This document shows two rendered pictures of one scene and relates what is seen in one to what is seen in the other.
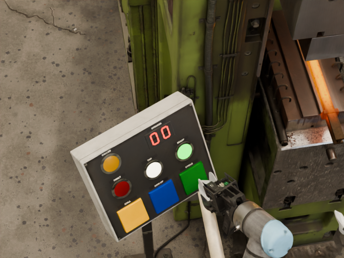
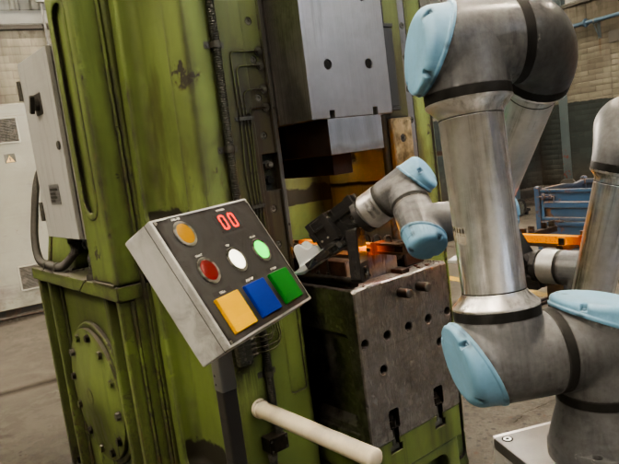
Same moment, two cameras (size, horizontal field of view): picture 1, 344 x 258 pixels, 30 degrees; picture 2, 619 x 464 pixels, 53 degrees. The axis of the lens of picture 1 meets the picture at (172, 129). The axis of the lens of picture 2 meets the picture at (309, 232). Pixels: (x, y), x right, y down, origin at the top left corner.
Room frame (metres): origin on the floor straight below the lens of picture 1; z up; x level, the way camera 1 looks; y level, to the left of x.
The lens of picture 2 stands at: (-0.39, 0.53, 1.29)
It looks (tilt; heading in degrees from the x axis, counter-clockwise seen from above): 8 degrees down; 331
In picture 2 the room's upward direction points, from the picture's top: 7 degrees counter-clockwise
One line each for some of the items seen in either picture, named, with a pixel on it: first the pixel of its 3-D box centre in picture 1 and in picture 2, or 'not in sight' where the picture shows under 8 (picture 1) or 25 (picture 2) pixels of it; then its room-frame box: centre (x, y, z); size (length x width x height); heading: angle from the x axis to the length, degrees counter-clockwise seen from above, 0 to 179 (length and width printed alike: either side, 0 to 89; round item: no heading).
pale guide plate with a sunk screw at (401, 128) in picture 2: not in sight; (402, 144); (1.21, -0.74, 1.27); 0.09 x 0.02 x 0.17; 99
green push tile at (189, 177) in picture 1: (193, 177); (284, 285); (0.81, -0.06, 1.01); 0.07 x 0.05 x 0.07; 124
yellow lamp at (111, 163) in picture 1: (110, 163); (185, 233); (0.77, 0.16, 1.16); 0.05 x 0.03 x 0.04; 99
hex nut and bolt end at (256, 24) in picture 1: (254, 27); (269, 172); (1.15, -0.23, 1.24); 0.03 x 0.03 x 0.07; 9
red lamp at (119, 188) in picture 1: (121, 188); (208, 270); (0.74, 0.13, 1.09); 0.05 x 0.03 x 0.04; 99
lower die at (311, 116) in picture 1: (300, 65); (323, 258); (1.24, -0.41, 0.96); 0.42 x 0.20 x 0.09; 9
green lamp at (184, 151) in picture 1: (184, 151); (261, 249); (0.85, -0.03, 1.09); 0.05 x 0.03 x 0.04; 99
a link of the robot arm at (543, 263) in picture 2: not in sight; (551, 266); (0.52, -0.56, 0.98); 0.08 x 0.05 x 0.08; 99
